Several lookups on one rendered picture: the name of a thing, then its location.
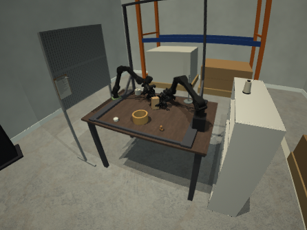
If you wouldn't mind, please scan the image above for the black metal gantry frame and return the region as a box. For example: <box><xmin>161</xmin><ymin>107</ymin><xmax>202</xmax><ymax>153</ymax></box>
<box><xmin>122</xmin><ymin>0</ymin><xmax>207</xmax><ymax>97</ymax></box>

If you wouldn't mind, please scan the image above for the dark grey pegboard panel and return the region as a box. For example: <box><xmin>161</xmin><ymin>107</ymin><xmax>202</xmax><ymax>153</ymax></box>
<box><xmin>51</xmin><ymin>55</ymin><xmax>112</xmax><ymax>111</ymax></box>
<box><xmin>39</xmin><ymin>24</ymin><xmax>106</xmax><ymax>75</ymax></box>

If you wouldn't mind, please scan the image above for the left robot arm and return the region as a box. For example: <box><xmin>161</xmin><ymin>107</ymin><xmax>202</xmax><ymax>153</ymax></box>
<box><xmin>160</xmin><ymin>75</ymin><xmax>207</xmax><ymax>118</ymax></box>

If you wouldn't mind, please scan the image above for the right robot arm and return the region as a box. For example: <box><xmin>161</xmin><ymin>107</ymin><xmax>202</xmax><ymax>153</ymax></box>
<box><xmin>111</xmin><ymin>65</ymin><xmax>153</xmax><ymax>99</ymax></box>

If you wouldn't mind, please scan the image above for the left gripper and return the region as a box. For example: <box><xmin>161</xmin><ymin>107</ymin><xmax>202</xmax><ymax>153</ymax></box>
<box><xmin>155</xmin><ymin>95</ymin><xmax>169</xmax><ymax>108</ymax></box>

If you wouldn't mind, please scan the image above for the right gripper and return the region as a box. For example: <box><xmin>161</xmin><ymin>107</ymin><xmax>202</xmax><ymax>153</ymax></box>
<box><xmin>146</xmin><ymin>85</ymin><xmax>156</xmax><ymax>99</ymax></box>

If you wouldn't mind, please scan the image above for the white ruled paper sheet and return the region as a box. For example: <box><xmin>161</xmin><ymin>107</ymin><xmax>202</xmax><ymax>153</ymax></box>
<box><xmin>54</xmin><ymin>78</ymin><xmax>72</xmax><ymax>100</ymax></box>

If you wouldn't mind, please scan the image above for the brown cardboard box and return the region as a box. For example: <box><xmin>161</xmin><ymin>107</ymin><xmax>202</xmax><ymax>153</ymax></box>
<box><xmin>151</xmin><ymin>96</ymin><xmax>160</xmax><ymax>110</ymax></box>

